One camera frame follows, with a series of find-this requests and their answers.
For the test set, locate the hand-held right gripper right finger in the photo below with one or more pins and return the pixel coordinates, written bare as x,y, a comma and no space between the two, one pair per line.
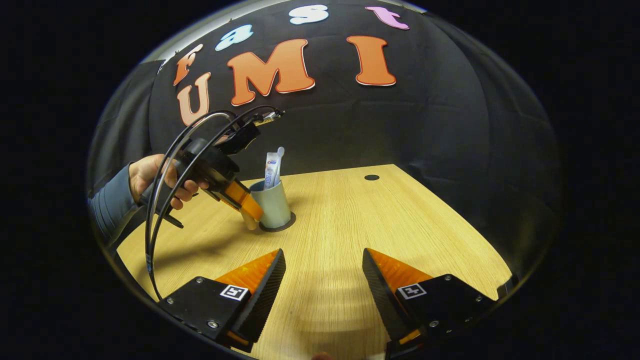
385,295

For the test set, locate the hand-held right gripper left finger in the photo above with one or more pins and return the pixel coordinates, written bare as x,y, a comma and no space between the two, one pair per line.
262,295

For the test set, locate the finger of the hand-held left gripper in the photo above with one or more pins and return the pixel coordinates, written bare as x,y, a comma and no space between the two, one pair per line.
245,197

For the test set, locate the white toothpaste tube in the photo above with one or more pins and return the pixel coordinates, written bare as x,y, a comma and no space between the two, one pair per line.
270,167

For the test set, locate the round dark coaster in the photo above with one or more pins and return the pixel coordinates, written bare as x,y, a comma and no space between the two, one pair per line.
290,222

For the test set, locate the white toothbrush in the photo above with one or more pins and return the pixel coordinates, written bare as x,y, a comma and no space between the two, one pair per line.
280,152

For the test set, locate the wooden desktop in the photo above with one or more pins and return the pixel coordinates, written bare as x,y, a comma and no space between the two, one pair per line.
340,215

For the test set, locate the black backdrop cloth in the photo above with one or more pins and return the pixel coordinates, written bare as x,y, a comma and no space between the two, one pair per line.
380,125

